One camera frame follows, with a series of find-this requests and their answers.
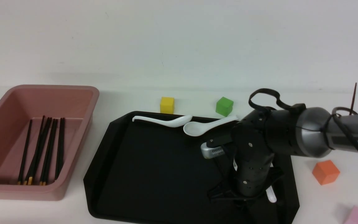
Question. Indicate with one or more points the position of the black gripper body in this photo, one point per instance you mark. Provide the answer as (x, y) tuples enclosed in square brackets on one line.
[(252, 168)]

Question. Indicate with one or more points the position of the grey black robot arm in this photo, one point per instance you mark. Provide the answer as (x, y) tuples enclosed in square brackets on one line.
[(314, 132)]

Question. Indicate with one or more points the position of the white ceramic spoon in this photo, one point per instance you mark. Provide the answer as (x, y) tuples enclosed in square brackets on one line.
[(178, 122), (271, 195), (196, 129)]

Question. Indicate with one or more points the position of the green cube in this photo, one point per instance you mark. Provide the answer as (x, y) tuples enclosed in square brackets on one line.
[(224, 106)]

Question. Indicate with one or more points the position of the orange cube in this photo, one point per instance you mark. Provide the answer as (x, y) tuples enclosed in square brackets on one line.
[(325, 172)]

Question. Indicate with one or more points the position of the yellow cube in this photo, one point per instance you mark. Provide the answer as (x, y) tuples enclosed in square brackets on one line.
[(167, 105)]

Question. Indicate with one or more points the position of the thin dark brown stick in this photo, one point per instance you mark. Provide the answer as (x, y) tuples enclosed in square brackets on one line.
[(353, 100)]

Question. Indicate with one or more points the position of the black plastic tray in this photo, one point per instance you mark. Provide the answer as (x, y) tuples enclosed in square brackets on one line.
[(148, 173)]

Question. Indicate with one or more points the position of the black gold-tipped chopstick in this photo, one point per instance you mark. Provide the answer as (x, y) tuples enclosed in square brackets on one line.
[(30, 173), (23, 161), (47, 125), (48, 154)]

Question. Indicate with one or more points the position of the pink plastic bin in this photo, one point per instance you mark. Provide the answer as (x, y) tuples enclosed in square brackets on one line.
[(18, 106)]

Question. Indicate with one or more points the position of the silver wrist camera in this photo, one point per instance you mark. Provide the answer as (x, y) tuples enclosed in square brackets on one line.
[(213, 152)]

